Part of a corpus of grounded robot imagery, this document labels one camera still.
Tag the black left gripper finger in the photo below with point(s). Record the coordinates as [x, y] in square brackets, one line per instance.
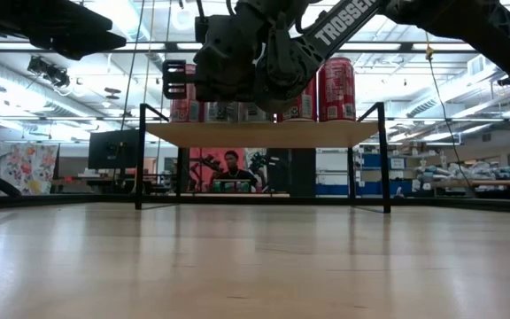
[38, 15]
[82, 46]

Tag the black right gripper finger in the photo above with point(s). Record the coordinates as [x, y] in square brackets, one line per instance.
[180, 66]

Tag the red Fanta can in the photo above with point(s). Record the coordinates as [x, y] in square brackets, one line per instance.
[180, 113]

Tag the tall slim black-top can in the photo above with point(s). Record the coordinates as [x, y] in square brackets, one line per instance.
[255, 115]

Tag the red cola can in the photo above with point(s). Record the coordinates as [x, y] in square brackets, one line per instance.
[337, 88]
[306, 108]

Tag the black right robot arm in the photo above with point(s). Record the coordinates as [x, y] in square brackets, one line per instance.
[348, 20]

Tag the black ceiling spotlight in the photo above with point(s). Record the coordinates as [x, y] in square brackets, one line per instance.
[49, 72]

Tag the black computer monitor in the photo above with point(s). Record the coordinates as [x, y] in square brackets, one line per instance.
[113, 148]

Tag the person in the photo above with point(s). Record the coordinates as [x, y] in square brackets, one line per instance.
[233, 175]

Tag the floral patterned cloth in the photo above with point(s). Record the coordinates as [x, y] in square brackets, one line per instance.
[25, 168]

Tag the black cabinet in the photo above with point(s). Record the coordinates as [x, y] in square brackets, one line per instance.
[301, 173]

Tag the overhead light bar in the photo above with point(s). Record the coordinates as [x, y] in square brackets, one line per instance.
[370, 46]

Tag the blue storage bin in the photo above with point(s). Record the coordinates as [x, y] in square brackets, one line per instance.
[401, 188]
[332, 190]

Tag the plastic-wrapped bundles pile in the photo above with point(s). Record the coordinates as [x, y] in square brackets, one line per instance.
[481, 170]

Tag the wooden workbench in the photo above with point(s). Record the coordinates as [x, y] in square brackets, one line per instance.
[503, 182]

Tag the wooden shelf with black frame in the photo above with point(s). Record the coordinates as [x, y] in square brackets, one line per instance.
[259, 135]

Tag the black table frame rails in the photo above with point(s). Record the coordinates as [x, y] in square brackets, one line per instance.
[60, 200]

